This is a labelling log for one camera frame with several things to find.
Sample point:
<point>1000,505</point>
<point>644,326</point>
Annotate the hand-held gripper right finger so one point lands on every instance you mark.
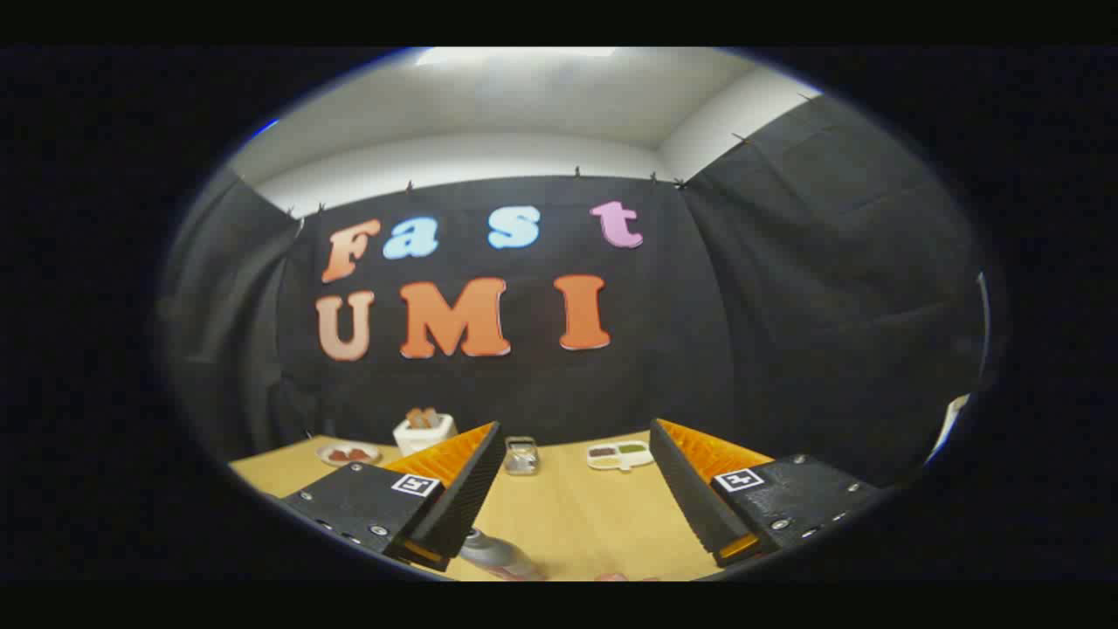
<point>690,498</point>

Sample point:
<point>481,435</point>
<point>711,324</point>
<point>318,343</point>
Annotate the white divided condiment dish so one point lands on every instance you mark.
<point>618,461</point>

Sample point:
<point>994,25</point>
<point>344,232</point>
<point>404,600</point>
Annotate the silver juice bottle pink label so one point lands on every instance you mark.
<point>493,555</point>

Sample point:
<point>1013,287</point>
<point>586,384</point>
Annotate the small white plate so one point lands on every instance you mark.
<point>325,455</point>

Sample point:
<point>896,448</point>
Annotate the wooden table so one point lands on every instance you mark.
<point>576,515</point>

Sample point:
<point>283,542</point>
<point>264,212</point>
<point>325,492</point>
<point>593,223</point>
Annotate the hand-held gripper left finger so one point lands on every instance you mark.
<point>467,498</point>

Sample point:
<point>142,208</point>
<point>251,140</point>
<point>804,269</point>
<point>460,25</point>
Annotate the white square container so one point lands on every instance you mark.
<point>424,437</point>

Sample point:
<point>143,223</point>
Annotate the black backdrop cloth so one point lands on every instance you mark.
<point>769,332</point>

